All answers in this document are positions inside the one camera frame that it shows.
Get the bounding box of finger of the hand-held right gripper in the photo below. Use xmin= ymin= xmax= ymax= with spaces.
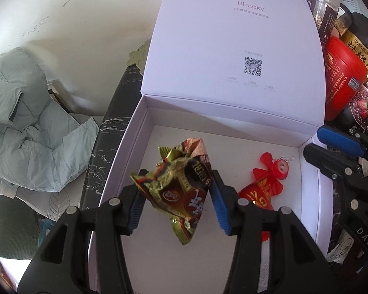
xmin=303 ymin=143 xmax=368 ymax=203
xmin=317 ymin=126 xmax=368 ymax=169

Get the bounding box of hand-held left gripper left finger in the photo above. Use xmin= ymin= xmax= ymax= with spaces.
xmin=17 ymin=185 xmax=148 ymax=294

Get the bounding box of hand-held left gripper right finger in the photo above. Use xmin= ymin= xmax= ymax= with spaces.
xmin=210 ymin=170 xmax=335 ymax=294

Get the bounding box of white bread-print packet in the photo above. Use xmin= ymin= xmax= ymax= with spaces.
xmin=327 ymin=230 xmax=365 ymax=264

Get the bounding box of red gold snack packet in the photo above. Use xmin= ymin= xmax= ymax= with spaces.
xmin=237 ymin=180 xmax=284 ymax=241

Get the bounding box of brown gold snack packet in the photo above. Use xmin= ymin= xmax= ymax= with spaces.
xmin=129 ymin=138 xmax=213 ymax=245

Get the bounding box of red fish ornament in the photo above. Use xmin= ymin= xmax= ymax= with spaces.
xmin=253 ymin=152 xmax=290 ymax=195

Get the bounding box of lavender gift box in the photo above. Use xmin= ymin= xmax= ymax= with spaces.
xmin=87 ymin=0 xmax=329 ymax=294

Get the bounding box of red canister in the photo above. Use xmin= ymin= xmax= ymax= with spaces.
xmin=323 ymin=36 xmax=368 ymax=122

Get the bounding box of black snack bag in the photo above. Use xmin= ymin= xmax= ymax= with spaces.
xmin=340 ymin=12 xmax=368 ymax=129

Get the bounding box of leaf-print cloth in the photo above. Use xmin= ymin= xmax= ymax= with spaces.
xmin=15 ymin=187 xmax=83 ymax=224

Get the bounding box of jar with yellow snacks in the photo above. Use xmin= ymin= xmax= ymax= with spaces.
xmin=331 ymin=6 xmax=354 ymax=39

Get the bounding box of clear jar with dark label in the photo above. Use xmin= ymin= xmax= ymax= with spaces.
xmin=305 ymin=0 xmax=341 ymax=42

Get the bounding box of pale green puffer jacket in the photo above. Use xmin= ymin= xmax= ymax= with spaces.
xmin=0 ymin=47 xmax=99 ymax=197

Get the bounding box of green flower-shaped coaster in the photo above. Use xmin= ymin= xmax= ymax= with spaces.
xmin=127 ymin=40 xmax=151 ymax=68

